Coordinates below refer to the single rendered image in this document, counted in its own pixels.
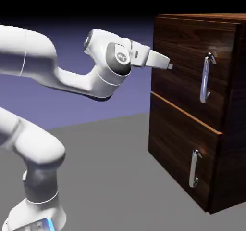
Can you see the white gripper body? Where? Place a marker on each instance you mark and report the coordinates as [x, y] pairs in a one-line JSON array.
[[157, 60]]

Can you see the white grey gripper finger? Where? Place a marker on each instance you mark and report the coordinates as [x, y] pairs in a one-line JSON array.
[[170, 66]]

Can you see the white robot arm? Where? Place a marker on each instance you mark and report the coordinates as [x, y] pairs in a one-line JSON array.
[[38, 61]]

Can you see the dark wood cabinet door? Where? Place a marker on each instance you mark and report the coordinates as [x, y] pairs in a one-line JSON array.
[[184, 61], [178, 150]]

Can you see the dark wood cabinet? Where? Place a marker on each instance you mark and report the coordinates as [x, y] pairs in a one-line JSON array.
[[232, 119]]

